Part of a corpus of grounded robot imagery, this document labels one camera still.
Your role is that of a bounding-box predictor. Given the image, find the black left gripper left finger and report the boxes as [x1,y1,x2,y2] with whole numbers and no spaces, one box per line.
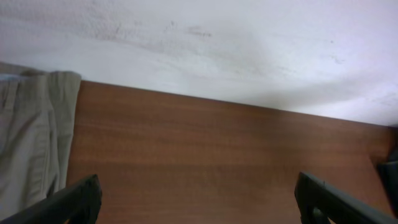
[1,174,102,224]

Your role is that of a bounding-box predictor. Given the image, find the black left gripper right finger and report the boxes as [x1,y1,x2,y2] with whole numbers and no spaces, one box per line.
[294,172,397,224]

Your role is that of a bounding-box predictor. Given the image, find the khaki shorts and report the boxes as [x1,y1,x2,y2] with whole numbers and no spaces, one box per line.
[1,63,81,219]

